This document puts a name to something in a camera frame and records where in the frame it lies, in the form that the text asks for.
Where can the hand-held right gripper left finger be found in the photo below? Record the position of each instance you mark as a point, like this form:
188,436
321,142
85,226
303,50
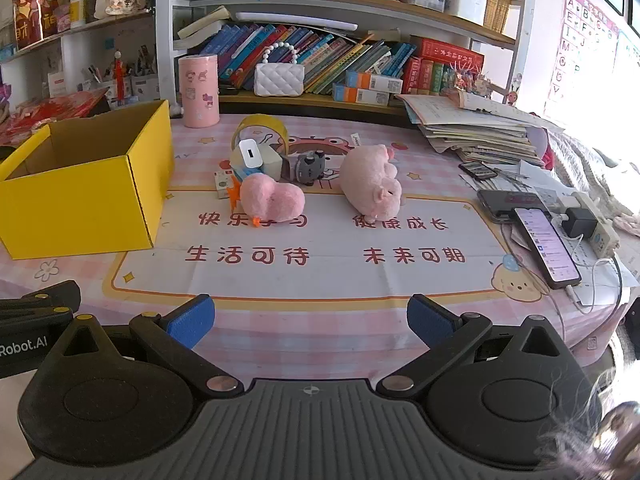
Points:
190,322

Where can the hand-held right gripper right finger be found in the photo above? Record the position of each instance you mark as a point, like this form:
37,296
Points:
430,317

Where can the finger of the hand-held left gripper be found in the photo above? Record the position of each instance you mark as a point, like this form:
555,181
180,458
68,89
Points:
50,300

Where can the yellow cardboard box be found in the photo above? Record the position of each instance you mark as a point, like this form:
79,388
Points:
75,210

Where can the small white box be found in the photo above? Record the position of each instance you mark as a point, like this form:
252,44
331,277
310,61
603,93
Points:
224,185

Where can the pink duck plush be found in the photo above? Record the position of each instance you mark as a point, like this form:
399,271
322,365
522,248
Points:
275,200

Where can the pink pig plush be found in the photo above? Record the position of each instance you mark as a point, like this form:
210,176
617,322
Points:
365,175

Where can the white usb charger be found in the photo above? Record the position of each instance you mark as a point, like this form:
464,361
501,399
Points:
250,155

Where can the grey mouse toy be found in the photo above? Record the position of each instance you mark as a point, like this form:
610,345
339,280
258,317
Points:
307,167

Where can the yellow tape roll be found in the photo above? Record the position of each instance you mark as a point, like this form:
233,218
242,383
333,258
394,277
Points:
260,120

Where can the pink printed table mat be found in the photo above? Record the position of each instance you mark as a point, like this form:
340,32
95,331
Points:
325,270

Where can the phone with lit screen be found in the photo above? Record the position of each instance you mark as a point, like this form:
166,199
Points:
547,247

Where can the small black phone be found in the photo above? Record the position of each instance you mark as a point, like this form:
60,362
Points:
477,170

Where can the white power strip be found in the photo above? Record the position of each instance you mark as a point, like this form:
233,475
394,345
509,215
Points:
602,232

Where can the stack of papers and workbooks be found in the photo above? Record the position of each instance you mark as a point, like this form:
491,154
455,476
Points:
475,130

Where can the white card box red label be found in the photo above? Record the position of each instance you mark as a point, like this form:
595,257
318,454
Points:
57,85

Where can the white pen holder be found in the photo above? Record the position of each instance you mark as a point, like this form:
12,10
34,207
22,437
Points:
100,82
145,85

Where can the grey knitted blanket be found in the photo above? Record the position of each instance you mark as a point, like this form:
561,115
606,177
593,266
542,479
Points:
595,160

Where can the red tassel ornament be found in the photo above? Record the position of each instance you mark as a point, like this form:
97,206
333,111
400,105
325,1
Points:
118,80

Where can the pink cartoon canister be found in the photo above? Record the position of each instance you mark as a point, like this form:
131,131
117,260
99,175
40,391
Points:
199,90

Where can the orange and white box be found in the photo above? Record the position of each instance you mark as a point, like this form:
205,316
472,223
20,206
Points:
372,81
360,95

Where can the colourful paper decoration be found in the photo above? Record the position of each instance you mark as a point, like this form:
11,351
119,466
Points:
467,82

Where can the green dictionary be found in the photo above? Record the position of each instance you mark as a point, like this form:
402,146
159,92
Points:
438,79

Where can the red dictionary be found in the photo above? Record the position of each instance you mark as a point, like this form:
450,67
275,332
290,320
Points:
426,77
411,77

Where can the white side shelf unit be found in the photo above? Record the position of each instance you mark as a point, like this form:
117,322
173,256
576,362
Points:
70,60

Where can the pink rabbit sticker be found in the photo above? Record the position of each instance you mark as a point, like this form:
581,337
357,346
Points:
516,92

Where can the white quilted handbag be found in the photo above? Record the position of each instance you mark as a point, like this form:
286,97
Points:
280,80

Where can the thick red book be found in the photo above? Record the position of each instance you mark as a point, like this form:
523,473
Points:
445,50

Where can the red festive gift bag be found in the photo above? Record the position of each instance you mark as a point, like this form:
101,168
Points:
35,15

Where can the row of blue picture books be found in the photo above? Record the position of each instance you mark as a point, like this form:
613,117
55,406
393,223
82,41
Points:
310,57

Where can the white bottle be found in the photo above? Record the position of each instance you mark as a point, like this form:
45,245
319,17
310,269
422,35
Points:
78,10

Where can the thick beige book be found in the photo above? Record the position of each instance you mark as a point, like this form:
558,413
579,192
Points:
205,22

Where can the white bookshelf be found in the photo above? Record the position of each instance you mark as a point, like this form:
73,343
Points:
164,20

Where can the white storage bin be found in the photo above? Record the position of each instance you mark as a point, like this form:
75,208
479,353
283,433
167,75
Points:
465,5

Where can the white paper roll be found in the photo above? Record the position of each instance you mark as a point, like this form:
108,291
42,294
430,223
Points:
300,22

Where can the alphabet wall poster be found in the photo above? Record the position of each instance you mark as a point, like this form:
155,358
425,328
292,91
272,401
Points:
580,45

